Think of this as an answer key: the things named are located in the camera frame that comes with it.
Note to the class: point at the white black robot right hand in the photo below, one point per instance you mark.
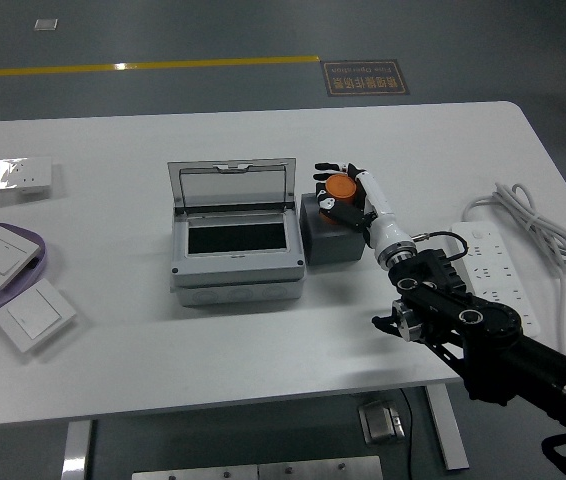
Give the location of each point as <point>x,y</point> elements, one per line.
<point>382,214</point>

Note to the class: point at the orange cylinder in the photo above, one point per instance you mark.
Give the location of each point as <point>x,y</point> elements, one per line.
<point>341,187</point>

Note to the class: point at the grey box with clear lid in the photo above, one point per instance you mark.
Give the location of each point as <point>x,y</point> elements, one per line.
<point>238,281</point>

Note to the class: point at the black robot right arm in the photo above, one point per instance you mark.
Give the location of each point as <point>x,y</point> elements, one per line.
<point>463,305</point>

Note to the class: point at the grey cube with round hole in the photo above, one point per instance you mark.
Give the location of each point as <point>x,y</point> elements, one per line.
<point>334,248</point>

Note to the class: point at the metal floor socket box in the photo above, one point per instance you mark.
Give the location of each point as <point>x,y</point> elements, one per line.
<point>380,422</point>

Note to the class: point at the brown floor sign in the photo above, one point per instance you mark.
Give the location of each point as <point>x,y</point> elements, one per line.
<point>365,78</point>

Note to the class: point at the white table leg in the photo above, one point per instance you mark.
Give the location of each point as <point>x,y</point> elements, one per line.
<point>445,430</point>
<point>76,450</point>

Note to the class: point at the metal floor plate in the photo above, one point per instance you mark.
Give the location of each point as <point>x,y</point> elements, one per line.
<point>258,471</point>

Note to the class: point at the small metal floor hatch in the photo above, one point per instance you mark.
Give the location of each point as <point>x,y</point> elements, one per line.
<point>46,24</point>

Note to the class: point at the white wall socket plate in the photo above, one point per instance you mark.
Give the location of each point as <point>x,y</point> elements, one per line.
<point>33,173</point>

